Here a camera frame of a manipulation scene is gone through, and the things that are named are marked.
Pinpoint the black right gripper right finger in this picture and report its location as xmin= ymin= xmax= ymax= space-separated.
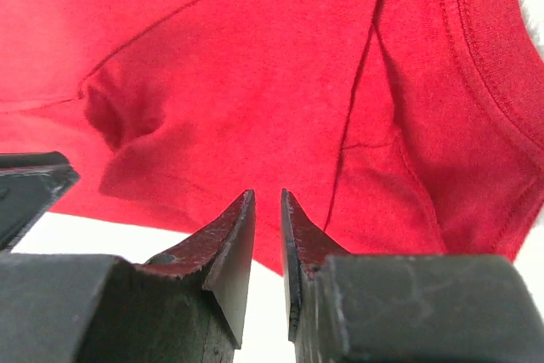
xmin=280 ymin=190 xmax=543 ymax=363

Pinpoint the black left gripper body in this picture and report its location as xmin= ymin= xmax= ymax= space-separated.
xmin=1 ymin=151 xmax=80 ymax=252

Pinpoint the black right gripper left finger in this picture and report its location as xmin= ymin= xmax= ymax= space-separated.
xmin=1 ymin=190 xmax=255 ymax=362

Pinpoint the red t shirt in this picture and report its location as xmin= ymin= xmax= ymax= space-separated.
xmin=1 ymin=0 xmax=543 ymax=270

